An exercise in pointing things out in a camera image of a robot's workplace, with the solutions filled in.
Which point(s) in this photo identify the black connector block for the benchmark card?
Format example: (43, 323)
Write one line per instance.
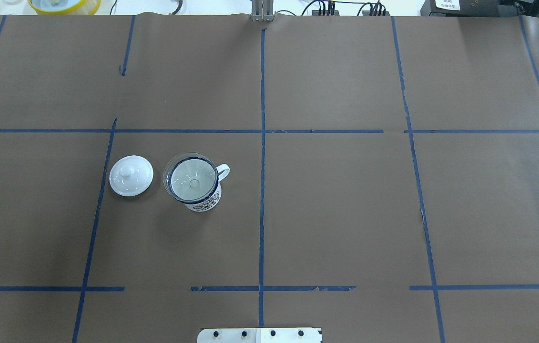
(325, 8)
(376, 9)

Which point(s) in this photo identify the black device with label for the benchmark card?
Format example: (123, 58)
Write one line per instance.
(480, 8)

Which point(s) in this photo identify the left black connector block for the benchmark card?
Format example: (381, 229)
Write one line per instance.
(325, 8)

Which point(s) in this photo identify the white blue patterned mug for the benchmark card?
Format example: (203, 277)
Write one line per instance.
(207, 205)

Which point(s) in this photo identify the aluminium frame post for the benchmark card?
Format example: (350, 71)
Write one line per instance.
(262, 10)

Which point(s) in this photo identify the yellow rimmed filter bowl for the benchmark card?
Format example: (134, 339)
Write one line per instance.
(65, 7)

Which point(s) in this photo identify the white ceramic lid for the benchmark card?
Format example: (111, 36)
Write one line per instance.
(131, 175)

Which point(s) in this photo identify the brown paper table cover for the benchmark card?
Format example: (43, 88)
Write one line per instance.
(383, 185)

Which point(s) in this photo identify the white camera pole base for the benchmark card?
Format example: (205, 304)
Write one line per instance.
(261, 335)

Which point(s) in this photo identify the right black connector block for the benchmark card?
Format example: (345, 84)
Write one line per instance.
(376, 9)

